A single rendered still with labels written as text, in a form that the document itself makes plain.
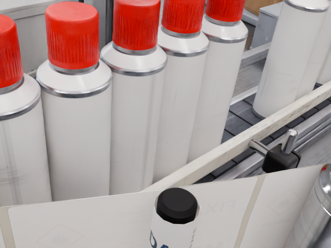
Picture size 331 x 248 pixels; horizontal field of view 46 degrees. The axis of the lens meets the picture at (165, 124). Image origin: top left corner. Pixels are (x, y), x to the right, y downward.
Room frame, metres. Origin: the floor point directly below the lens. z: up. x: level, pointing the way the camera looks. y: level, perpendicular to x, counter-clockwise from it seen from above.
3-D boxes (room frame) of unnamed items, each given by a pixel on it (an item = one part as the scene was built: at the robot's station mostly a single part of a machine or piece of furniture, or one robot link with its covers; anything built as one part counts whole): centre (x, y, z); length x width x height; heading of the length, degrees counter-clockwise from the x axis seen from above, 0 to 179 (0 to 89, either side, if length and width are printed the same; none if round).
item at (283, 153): (0.32, -0.13, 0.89); 0.03 x 0.03 x 0.12; 47
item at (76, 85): (0.23, 0.07, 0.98); 0.05 x 0.05 x 0.20
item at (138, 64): (0.27, 0.03, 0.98); 0.05 x 0.05 x 0.20
